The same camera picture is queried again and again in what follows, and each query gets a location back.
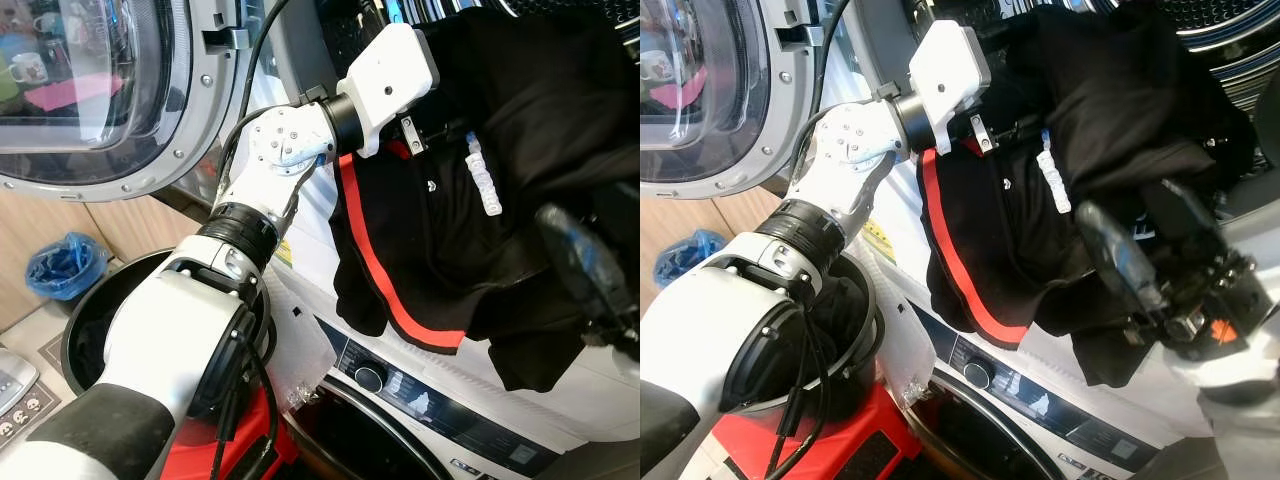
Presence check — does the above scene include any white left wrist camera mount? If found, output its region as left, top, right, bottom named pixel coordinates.
left=338, top=22, right=441, bottom=159
left=908, top=20, right=993, bottom=157

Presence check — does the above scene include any white washer with control panel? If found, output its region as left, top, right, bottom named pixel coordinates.
left=895, top=300, right=1236, bottom=480
left=285, top=300, right=641, bottom=480

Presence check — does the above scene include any grey device with buttons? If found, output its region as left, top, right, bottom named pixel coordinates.
left=0, top=345, right=63, bottom=446

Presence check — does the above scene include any black clothes pile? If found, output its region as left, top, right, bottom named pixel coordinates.
left=800, top=270, right=876, bottom=401

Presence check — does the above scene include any pink cloth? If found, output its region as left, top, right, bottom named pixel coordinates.
left=648, top=65, right=709, bottom=111

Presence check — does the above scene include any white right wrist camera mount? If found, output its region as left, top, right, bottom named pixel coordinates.
left=1190, top=320, right=1280, bottom=396

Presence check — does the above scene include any plain black garment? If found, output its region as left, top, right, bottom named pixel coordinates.
left=425, top=5, right=641, bottom=241
left=1000, top=5, right=1256, bottom=231

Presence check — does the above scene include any black garment with red stripe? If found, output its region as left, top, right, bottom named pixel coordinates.
left=330, top=140, right=641, bottom=393
left=920, top=140, right=1166, bottom=389

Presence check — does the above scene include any grey metal door hinge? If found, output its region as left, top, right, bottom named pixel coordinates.
left=203, top=25, right=251, bottom=51
left=775, top=22, right=826, bottom=49

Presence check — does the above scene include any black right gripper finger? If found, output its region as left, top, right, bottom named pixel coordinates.
left=1143, top=180, right=1216, bottom=259
left=1077, top=200, right=1169, bottom=316
left=603, top=182, right=641, bottom=256
left=537, top=204, right=623, bottom=323

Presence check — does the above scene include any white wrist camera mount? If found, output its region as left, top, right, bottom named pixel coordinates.
left=338, top=22, right=441, bottom=159
left=908, top=20, right=993, bottom=157
left=1190, top=320, right=1280, bottom=396

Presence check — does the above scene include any black round laundry bucket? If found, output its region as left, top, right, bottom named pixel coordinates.
left=735, top=250, right=887, bottom=423
left=60, top=248, right=276, bottom=401

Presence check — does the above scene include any white front-load laundry machine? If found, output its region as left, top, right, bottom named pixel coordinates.
left=815, top=0, right=1280, bottom=441
left=240, top=0, right=641, bottom=421

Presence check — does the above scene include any white crinkled cloth strip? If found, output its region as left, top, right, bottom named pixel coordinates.
left=1035, top=130, right=1073, bottom=214
left=465, top=133, right=504, bottom=217

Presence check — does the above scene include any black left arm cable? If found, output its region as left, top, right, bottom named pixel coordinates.
left=765, top=305, right=836, bottom=480
left=205, top=320, right=283, bottom=480

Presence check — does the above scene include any red plastic stool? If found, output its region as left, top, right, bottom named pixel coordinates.
left=160, top=385, right=301, bottom=480
left=715, top=385, right=921, bottom=480

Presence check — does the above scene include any blue plastic bag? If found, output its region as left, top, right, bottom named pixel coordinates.
left=25, top=232, right=109, bottom=301
left=655, top=230, right=729, bottom=291

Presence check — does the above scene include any round glass machine door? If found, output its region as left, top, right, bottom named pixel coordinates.
left=640, top=0, right=817, bottom=199
left=0, top=0, right=247, bottom=203

